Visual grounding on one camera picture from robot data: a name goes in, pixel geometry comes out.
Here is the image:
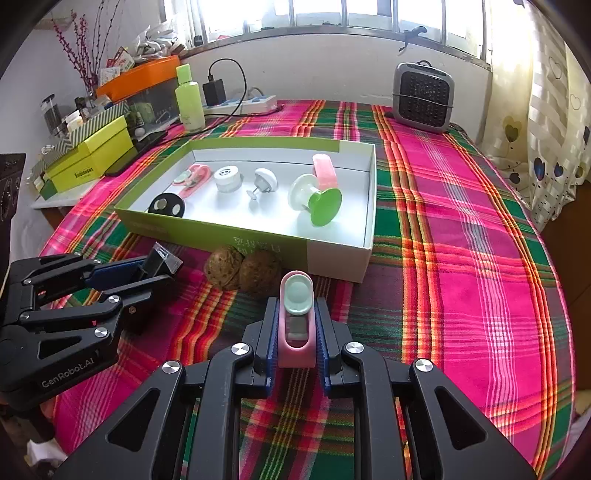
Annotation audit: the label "pink clip with green pad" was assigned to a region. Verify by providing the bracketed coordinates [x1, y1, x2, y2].
[277, 271, 317, 369]
[173, 163, 214, 199]

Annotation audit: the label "heart print curtain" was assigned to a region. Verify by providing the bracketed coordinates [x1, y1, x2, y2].
[480, 9, 591, 232]

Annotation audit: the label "small white round canister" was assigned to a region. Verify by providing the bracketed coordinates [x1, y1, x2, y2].
[213, 165, 242, 195]

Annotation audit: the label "black charger cable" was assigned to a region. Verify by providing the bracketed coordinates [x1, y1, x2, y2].
[209, 58, 249, 117]

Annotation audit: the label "white power strip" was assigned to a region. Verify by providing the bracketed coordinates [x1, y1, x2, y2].
[202, 95, 278, 117]

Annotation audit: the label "black charger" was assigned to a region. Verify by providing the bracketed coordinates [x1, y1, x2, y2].
[203, 78, 227, 108]

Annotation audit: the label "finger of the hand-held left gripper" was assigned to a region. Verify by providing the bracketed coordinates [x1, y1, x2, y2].
[18, 273, 180, 334]
[8, 253, 155, 298]

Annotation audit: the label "light green bottle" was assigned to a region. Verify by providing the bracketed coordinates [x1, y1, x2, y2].
[174, 65, 206, 133]

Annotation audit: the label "plain pink clip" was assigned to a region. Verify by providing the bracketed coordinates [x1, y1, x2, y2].
[311, 153, 341, 190]

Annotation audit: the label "white side table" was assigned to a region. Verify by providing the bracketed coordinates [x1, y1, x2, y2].
[31, 175, 103, 212]

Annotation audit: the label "white spool with green disc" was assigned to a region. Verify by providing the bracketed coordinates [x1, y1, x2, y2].
[287, 173, 345, 228]

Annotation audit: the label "white mushroom-shaped knob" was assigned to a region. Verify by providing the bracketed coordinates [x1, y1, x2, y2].
[245, 167, 278, 200]

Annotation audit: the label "black disc with white dots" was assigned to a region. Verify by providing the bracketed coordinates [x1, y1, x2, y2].
[148, 193, 186, 219]

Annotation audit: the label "glass jar with black lid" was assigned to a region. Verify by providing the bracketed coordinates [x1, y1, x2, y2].
[41, 93, 64, 136]

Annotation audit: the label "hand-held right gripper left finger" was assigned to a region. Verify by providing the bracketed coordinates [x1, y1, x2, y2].
[53, 298, 280, 480]

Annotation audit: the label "orange lidded box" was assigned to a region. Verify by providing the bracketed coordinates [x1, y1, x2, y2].
[96, 55, 182, 131]

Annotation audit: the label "black window handle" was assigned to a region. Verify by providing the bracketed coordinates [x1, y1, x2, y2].
[401, 25, 428, 52]

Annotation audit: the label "zigzag striped box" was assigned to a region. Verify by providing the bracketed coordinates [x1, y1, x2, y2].
[53, 99, 132, 158]

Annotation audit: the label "grey fan heater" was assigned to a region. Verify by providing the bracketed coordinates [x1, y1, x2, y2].
[392, 61, 455, 134]

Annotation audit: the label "brown walnut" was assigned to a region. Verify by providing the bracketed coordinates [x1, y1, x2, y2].
[239, 250, 283, 296]
[204, 247, 244, 291]

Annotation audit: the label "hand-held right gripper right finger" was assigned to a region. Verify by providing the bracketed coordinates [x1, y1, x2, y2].
[314, 298, 539, 480]

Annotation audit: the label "lime green box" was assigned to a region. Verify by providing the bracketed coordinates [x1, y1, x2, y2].
[44, 115, 138, 198]

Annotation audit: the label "green and white cardboard box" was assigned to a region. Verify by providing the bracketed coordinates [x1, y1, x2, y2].
[114, 136, 377, 284]

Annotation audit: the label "colourful printed cards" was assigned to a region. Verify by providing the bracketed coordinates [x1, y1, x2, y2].
[105, 46, 138, 75]

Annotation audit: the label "black cube with clear lid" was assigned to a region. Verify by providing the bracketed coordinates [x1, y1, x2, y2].
[141, 244, 184, 280]

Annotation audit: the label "clear plastic bag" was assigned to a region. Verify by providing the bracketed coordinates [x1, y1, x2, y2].
[129, 25, 191, 59]

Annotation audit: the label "red bud branches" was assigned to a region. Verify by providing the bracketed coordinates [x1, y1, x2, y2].
[51, 0, 122, 93]

